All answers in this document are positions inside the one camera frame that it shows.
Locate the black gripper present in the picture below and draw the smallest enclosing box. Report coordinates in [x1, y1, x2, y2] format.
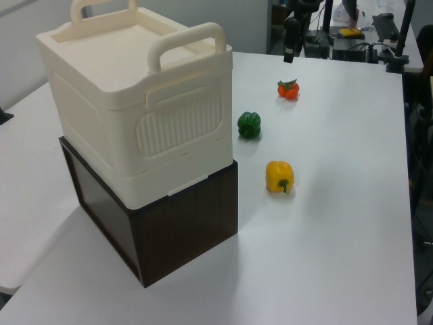
[283, 17, 302, 64]

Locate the orange tangerine cluster with leaves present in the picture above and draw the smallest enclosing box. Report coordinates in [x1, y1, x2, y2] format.
[277, 78, 300, 100]

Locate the black upright pole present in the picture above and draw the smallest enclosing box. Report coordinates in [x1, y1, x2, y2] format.
[321, 0, 334, 39]

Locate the yellow sponge block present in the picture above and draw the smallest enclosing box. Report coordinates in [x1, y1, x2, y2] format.
[338, 27, 366, 40]

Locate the black electronics box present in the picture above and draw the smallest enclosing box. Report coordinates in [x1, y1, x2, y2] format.
[333, 36, 380, 64]

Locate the green bell pepper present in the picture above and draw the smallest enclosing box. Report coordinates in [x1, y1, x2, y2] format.
[236, 110, 262, 139]

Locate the black keyboard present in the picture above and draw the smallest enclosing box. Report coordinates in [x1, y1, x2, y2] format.
[371, 12, 396, 44]

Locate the black stand pole with clamp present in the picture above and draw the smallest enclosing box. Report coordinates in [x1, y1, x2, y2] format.
[386, 0, 417, 74]

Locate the yellow bell pepper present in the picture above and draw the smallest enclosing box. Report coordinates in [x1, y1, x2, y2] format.
[265, 160, 295, 194]

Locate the dark brown wooden box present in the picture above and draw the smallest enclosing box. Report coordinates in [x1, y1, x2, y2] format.
[59, 135, 240, 289]

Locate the black table clamp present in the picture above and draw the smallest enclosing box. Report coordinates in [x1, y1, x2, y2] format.
[0, 106, 15, 127]

